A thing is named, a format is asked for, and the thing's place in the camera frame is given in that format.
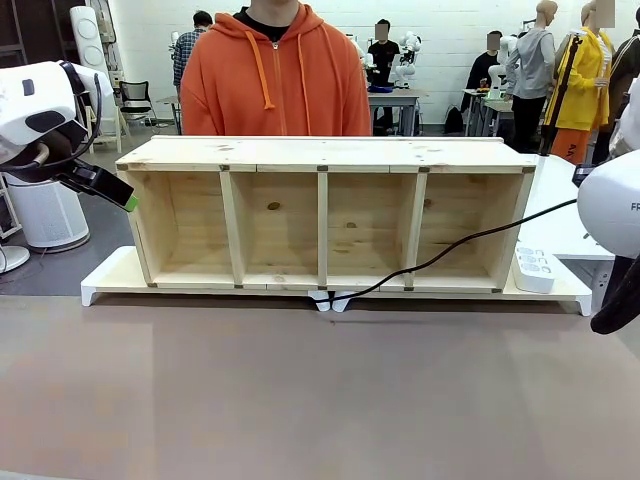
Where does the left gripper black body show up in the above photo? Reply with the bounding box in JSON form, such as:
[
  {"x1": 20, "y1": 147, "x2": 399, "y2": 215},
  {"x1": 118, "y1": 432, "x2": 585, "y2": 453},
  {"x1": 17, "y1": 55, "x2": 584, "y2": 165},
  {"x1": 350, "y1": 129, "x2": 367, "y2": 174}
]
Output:
[{"x1": 25, "y1": 126, "x2": 102, "y2": 195}]

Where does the white wooden stool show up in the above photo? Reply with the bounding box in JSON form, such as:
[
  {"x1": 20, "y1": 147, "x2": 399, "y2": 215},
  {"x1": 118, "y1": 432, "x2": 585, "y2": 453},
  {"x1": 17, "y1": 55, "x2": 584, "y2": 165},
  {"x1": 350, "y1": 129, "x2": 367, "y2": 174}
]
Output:
[{"x1": 86, "y1": 102, "x2": 125, "y2": 155}]

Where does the white cylindrical air purifier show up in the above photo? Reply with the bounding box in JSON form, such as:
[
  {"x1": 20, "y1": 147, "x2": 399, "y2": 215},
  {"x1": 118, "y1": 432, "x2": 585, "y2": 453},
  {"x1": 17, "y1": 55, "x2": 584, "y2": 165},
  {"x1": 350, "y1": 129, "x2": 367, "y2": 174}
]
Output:
[{"x1": 2, "y1": 169, "x2": 91, "y2": 253}]

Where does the black mesh office chair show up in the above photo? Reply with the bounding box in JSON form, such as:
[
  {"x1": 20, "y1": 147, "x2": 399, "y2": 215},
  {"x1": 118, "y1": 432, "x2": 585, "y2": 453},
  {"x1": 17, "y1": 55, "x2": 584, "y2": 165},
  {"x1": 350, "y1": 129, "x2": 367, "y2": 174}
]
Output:
[{"x1": 118, "y1": 80, "x2": 159, "y2": 129}]

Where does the white tower air conditioner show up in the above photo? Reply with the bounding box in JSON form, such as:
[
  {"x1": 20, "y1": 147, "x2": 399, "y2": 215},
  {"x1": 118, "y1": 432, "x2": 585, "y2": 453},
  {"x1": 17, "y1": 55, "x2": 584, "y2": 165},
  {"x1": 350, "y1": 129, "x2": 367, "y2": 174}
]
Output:
[{"x1": 68, "y1": 5, "x2": 122, "y2": 121}]

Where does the white floor fan base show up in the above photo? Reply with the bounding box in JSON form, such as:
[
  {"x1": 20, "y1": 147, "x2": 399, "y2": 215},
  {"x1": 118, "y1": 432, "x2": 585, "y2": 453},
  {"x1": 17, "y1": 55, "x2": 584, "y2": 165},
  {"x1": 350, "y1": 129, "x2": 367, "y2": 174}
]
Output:
[{"x1": 0, "y1": 243, "x2": 32, "y2": 275}]

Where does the man in plaid shirt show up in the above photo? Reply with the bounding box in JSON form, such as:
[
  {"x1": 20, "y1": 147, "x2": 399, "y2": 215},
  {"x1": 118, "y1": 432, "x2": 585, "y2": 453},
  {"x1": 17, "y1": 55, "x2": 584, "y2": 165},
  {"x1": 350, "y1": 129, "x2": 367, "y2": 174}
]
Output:
[{"x1": 172, "y1": 10, "x2": 215, "y2": 101}]

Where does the person in orange hoodie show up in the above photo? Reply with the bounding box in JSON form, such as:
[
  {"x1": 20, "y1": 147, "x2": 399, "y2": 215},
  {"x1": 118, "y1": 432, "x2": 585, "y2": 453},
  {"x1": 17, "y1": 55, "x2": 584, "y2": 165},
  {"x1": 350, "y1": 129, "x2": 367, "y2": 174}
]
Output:
[{"x1": 179, "y1": 0, "x2": 373, "y2": 138}]

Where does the four-bay wooden shelf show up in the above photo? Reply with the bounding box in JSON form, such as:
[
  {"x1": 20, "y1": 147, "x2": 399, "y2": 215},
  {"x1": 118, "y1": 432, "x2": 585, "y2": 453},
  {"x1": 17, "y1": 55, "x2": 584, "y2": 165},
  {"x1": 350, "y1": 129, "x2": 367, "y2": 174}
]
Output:
[{"x1": 114, "y1": 134, "x2": 537, "y2": 294}]

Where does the person in black shirt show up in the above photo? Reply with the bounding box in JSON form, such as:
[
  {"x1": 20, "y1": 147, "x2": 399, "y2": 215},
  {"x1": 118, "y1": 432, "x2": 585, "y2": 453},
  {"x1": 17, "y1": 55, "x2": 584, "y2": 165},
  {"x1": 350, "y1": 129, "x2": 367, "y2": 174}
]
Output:
[{"x1": 366, "y1": 18, "x2": 402, "y2": 89}]

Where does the seated person in black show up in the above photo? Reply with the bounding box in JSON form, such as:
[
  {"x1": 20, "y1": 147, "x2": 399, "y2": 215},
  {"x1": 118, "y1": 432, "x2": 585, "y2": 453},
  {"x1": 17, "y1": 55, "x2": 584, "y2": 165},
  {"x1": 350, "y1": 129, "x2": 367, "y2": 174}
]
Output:
[{"x1": 460, "y1": 29, "x2": 507, "y2": 129}]

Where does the white power strip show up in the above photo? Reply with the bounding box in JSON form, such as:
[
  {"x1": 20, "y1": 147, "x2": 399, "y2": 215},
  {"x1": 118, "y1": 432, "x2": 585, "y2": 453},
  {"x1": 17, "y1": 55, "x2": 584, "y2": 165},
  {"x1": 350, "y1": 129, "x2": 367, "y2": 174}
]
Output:
[{"x1": 513, "y1": 245, "x2": 559, "y2": 295}]

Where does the mannequin in grey hoodie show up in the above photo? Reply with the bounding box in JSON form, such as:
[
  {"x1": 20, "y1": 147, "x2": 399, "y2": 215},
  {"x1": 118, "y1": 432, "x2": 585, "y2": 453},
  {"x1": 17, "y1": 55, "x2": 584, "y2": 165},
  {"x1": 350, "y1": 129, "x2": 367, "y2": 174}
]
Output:
[{"x1": 505, "y1": 0, "x2": 557, "y2": 155}]

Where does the black tripod pole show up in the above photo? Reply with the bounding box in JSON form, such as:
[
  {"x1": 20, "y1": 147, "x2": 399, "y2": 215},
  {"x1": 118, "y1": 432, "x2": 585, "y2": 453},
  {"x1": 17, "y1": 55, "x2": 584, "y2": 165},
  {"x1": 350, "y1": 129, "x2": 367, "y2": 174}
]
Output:
[{"x1": 538, "y1": 30, "x2": 585, "y2": 157}]

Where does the mannequin in yellow jacket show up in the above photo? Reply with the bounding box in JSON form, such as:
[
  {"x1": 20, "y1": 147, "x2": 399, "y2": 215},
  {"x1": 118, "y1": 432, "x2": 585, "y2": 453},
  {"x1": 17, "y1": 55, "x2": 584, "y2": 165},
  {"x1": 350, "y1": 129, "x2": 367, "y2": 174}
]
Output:
[{"x1": 543, "y1": 0, "x2": 617, "y2": 169}]

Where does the mannequin in dark jacket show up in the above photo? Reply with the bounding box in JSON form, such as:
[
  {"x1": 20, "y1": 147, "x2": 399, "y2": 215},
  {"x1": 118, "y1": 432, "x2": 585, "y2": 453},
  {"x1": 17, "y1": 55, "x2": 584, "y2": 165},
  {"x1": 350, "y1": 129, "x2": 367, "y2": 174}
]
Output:
[{"x1": 607, "y1": 28, "x2": 640, "y2": 160}]

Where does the left black camera cable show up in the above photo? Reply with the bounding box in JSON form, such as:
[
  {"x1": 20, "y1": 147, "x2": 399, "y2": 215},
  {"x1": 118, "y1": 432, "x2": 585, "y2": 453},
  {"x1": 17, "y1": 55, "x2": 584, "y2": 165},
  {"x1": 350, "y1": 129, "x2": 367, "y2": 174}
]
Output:
[{"x1": 58, "y1": 60, "x2": 104, "y2": 160}]

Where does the black power cable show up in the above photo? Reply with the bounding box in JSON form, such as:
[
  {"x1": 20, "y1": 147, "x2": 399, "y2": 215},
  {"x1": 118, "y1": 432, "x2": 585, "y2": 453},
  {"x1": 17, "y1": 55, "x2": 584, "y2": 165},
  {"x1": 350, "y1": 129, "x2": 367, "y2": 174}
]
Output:
[{"x1": 327, "y1": 197, "x2": 580, "y2": 303}]

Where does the black cable sleeve bundle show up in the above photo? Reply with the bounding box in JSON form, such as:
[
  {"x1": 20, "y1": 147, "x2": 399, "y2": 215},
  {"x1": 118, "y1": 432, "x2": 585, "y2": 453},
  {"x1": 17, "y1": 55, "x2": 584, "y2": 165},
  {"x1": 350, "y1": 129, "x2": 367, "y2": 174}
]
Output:
[{"x1": 589, "y1": 252, "x2": 640, "y2": 336}]

